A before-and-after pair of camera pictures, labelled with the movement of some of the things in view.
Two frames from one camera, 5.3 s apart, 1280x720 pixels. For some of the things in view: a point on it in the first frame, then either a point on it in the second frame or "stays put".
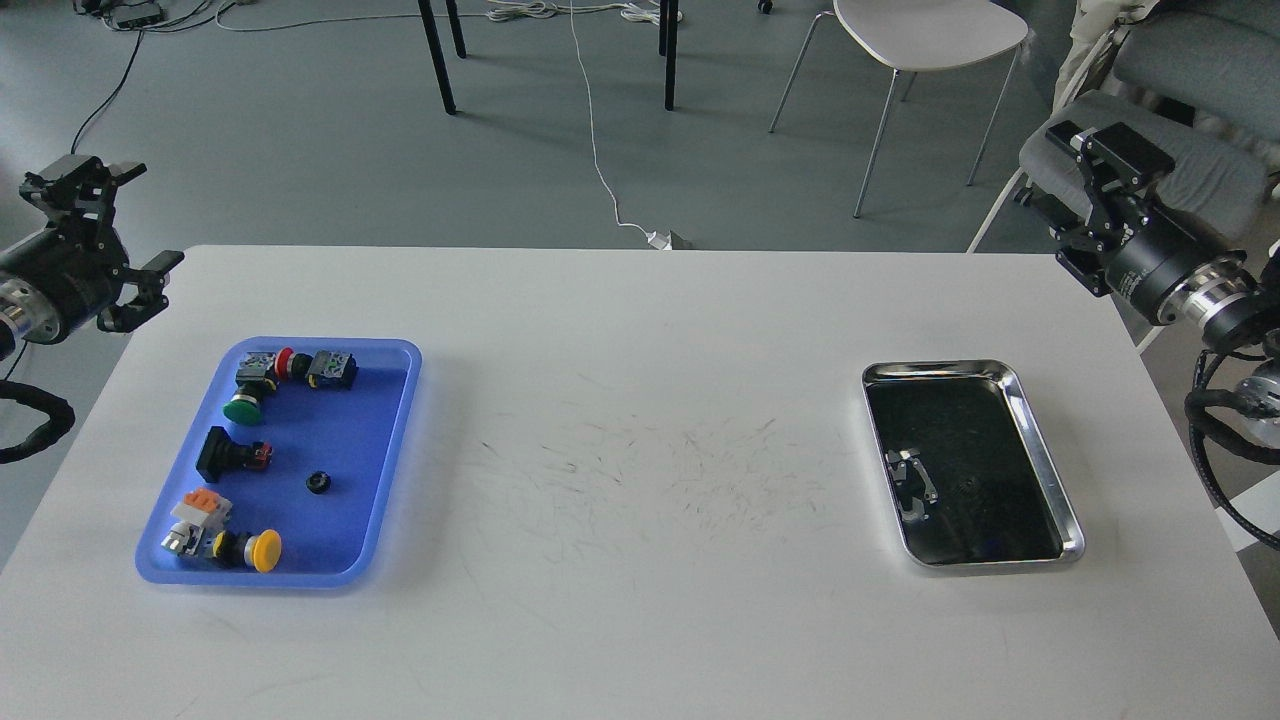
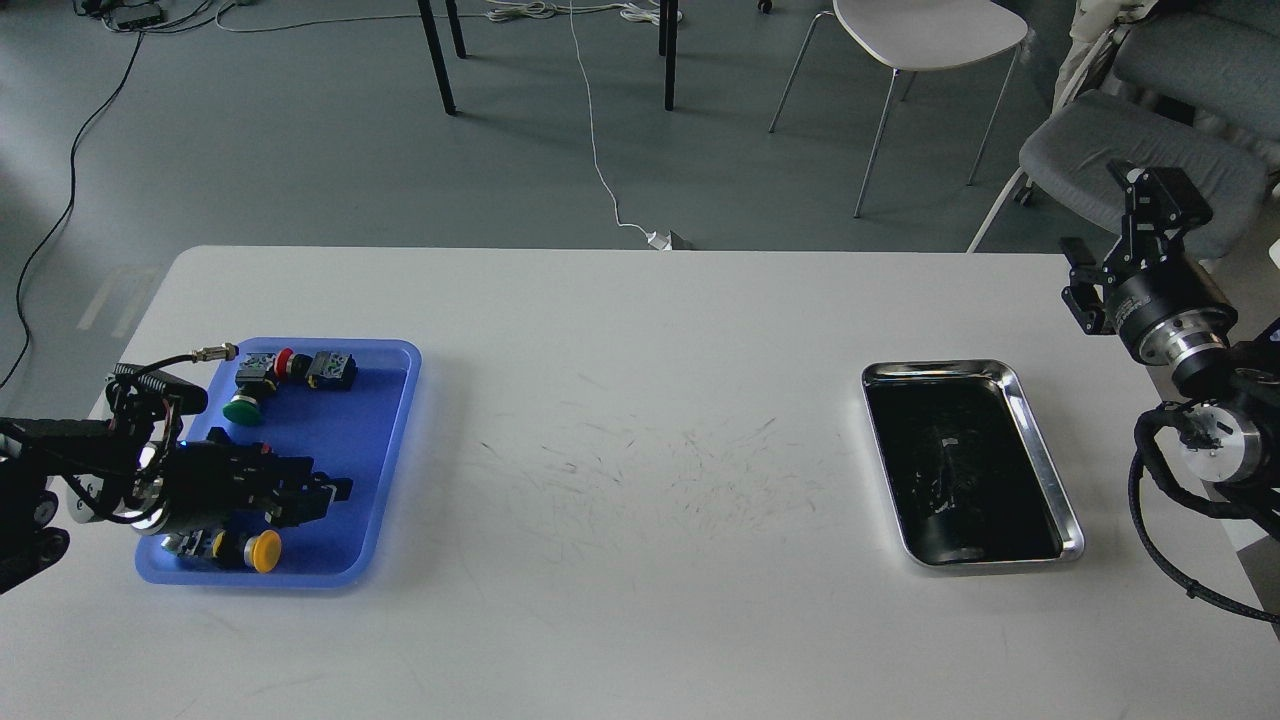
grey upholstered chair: (1216, 178) stays put
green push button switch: (253, 379) stays put
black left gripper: (76, 266) to (215, 484)
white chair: (916, 36) stays put
